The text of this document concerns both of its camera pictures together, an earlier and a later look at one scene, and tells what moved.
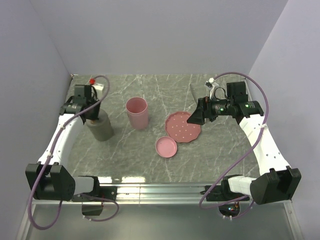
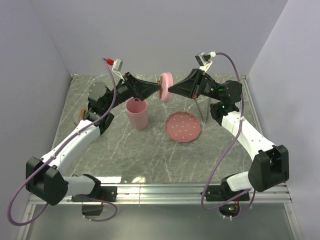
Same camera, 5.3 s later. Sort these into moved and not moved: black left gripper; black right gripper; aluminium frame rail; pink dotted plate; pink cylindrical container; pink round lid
Moved: black left gripper; black right gripper; pink round lid
Not moved: pink cylindrical container; aluminium frame rail; pink dotted plate
